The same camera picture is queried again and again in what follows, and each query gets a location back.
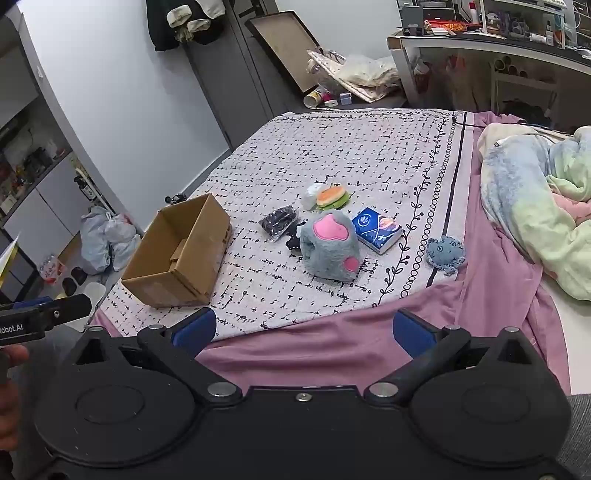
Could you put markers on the cardboard tubes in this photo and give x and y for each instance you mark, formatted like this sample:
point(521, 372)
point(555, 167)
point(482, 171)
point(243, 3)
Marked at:
point(510, 67)

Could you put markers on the cream tote bag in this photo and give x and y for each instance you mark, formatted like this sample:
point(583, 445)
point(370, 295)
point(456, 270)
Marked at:
point(364, 74)

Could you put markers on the white plastic bag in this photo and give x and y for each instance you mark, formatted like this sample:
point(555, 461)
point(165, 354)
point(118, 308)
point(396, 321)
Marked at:
point(122, 244)

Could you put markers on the grey plastic bag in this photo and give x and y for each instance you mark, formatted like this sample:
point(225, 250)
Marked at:
point(94, 240)

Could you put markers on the grey trousers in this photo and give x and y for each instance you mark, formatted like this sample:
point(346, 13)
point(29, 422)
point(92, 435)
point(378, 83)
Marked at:
point(577, 438)

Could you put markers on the white desk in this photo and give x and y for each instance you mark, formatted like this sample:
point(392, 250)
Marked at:
point(461, 44)

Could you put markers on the brown cardboard box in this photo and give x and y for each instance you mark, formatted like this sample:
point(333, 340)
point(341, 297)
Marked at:
point(203, 258)

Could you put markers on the dark grey wardrobe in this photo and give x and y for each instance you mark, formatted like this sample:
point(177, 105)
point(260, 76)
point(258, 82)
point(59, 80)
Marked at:
point(231, 92)

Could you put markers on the person's left hand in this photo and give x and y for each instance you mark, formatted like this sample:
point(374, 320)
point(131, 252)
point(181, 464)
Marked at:
point(11, 355)

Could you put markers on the small purple box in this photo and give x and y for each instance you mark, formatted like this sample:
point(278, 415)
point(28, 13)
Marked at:
point(345, 98)

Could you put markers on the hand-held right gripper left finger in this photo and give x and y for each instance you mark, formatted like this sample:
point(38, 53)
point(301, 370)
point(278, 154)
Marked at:
point(196, 327)

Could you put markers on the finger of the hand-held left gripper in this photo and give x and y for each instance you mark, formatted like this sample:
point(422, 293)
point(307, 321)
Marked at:
point(64, 310)

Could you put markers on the blue octopus plush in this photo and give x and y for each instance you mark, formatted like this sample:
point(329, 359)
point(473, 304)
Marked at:
point(443, 251)

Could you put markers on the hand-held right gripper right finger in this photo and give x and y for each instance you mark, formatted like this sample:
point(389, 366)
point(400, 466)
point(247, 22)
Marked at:
point(413, 330)

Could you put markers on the blue tissue pack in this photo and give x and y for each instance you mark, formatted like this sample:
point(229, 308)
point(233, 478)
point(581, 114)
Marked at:
point(369, 230)

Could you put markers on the paper cup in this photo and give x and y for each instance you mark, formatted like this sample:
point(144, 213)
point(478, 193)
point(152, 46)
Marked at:
point(312, 99)

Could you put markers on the small black toy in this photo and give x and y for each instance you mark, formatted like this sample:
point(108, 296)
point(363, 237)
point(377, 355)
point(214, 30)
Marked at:
point(293, 241)

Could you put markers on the white kitchen cabinet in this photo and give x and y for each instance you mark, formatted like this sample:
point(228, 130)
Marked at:
point(46, 203)

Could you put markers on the white crumpled plastic item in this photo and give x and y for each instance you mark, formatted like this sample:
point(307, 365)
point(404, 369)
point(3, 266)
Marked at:
point(308, 198)

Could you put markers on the hanging dark clothes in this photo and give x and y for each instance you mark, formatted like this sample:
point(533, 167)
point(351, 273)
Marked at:
point(161, 27)

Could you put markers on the pack of water bottles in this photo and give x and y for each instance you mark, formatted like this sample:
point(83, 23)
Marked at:
point(51, 270)

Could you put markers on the black slippers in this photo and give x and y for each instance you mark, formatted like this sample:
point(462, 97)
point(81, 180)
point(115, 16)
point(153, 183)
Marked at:
point(74, 281)

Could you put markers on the dark picture frame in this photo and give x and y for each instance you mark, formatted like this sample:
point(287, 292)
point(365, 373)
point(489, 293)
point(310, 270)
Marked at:
point(286, 46)

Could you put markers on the black desk appliance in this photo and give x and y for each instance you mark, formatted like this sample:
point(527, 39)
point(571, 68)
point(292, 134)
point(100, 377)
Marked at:
point(413, 21)

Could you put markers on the grey pink plush paw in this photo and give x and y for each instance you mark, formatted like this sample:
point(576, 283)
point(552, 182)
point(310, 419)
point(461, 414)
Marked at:
point(323, 258)

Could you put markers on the dark shoes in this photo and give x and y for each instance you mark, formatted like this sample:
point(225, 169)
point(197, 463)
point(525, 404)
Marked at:
point(176, 199)

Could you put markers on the black packet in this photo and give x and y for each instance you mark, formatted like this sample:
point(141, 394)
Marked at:
point(277, 221)

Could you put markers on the pastel fluffy comforter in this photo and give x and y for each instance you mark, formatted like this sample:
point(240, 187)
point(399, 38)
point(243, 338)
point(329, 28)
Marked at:
point(521, 198)

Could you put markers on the burger plush toy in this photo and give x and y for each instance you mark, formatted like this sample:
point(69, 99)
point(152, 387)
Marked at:
point(330, 196)

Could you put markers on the yellow paper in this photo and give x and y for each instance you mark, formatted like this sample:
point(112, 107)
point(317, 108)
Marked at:
point(7, 263)

